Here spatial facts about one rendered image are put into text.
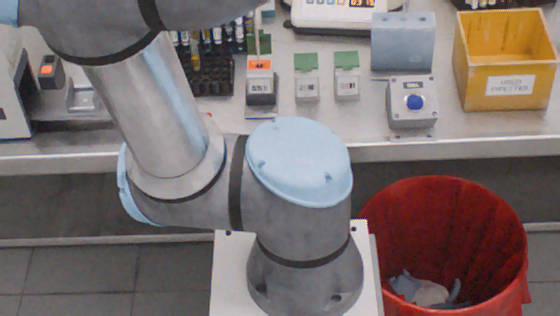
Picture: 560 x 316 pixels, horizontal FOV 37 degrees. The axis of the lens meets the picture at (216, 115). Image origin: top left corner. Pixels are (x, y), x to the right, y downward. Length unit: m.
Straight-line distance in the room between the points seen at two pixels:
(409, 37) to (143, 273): 1.16
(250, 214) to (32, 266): 1.48
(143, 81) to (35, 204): 1.43
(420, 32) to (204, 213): 0.56
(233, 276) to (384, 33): 0.49
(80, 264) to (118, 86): 1.62
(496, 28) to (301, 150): 0.59
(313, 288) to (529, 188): 1.15
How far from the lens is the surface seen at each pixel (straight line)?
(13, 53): 1.35
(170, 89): 0.79
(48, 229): 2.09
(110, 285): 2.29
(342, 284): 1.05
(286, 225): 0.96
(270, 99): 1.36
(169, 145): 0.86
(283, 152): 0.94
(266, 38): 1.35
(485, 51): 1.48
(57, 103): 1.41
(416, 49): 1.41
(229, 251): 1.15
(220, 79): 1.41
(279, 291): 1.04
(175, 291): 2.24
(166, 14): 0.61
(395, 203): 1.86
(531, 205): 2.08
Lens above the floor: 1.82
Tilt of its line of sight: 43 degrees down
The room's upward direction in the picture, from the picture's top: 8 degrees counter-clockwise
